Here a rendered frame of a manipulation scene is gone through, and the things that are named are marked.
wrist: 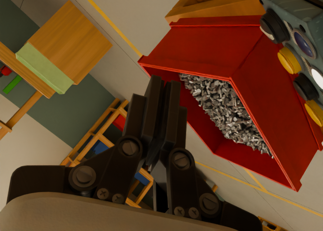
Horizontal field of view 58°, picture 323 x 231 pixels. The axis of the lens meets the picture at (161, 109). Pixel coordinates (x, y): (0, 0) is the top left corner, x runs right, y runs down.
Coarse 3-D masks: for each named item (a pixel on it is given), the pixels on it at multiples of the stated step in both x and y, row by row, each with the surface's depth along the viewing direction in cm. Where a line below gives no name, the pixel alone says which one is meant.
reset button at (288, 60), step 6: (282, 48) 24; (282, 54) 24; (288, 54) 23; (282, 60) 24; (288, 60) 24; (294, 60) 23; (288, 66) 24; (294, 66) 23; (300, 66) 23; (294, 72) 24
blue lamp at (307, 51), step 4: (296, 32) 19; (296, 36) 19; (300, 36) 19; (296, 40) 19; (300, 40) 19; (304, 40) 18; (300, 44) 19; (304, 44) 19; (300, 48) 19; (304, 48) 19; (308, 48) 18; (304, 52) 19; (308, 52) 19; (312, 56) 19
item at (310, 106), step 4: (308, 100) 28; (312, 100) 27; (304, 104) 29; (308, 104) 28; (312, 104) 27; (316, 104) 27; (308, 108) 27; (312, 108) 27; (316, 108) 27; (320, 108) 27; (308, 112) 28; (312, 112) 27; (316, 112) 27; (320, 112) 27; (312, 116) 27; (316, 116) 27; (320, 116) 27; (316, 120) 27; (320, 120) 27; (320, 124) 27
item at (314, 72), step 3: (312, 69) 21; (312, 72) 21; (315, 72) 21; (312, 75) 22; (315, 75) 21; (318, 75) 20; (315, 78) 21; (318, 78) 20; (321, 78) 20; (318, 81) 21; (321, 81) 20; (318, 84) 21; (321, 84) 21; (321, 87) 21
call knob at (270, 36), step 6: (264, 18) 22; (270, 18) 22; (264, 24) 22; (270, 24) 22; (276, 24) 21; (264, 30) 23; (270, 30) 22; (276, 30) 21; (282, 30) 21; (270, 36) 22; (276, 36) 22; (282, 36) 22; (276, 42) 22
